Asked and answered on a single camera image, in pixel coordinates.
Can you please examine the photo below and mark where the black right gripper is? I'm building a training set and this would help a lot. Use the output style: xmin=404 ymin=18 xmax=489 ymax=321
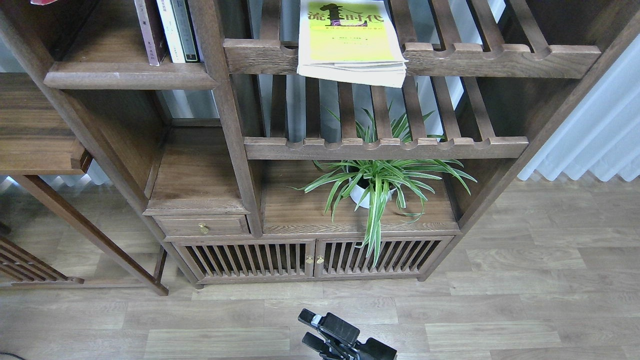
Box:
xmin=298 ymin=309 xmax=397 ymax=360

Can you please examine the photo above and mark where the yellow-green cover book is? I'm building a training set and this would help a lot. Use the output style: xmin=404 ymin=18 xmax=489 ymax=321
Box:
xmin=296 ymin=0 xmax=407 ymax=88

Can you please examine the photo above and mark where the dark maroon book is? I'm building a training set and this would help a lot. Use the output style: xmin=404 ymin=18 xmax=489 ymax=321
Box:
xmin=134 ymin=0 xmax=167 ymax=66

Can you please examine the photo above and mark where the red cover book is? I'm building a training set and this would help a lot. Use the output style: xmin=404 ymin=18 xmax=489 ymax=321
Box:
xmin=30 ymin=0 xmax=57 ymax=6

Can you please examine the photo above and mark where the white plant pot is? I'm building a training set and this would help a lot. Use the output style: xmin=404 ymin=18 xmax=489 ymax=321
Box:
xmin=349 ymin=177 xmax=397 ymax=212

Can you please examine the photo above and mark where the brass drawer knob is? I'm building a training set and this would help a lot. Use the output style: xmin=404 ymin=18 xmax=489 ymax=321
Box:
xmin=198 ymin=222 xmax=210 ymax=234

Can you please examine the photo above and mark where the green spider plant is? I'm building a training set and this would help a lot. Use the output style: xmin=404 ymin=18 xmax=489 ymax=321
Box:
xmin=291 ymin=100 xmax=478 ymax=268

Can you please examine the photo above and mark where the dark wooden bookshelf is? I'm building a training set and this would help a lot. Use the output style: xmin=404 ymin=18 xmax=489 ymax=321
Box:
xmin=1 ymin=0 xmax=639 ymax=286

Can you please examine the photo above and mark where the dark green spine book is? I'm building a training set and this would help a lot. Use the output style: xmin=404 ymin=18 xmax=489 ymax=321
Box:
xmin=170 ymin=0 xmax=201 ymax=63

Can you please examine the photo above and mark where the white spine book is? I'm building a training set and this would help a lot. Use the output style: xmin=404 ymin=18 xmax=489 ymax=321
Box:
xmin=157 ymin=0 xmax=186 ymax=64

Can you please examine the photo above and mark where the white curtain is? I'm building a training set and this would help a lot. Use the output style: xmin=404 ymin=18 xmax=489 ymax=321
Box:
xmin=518 ymin=38 xmax=640 ymax=182

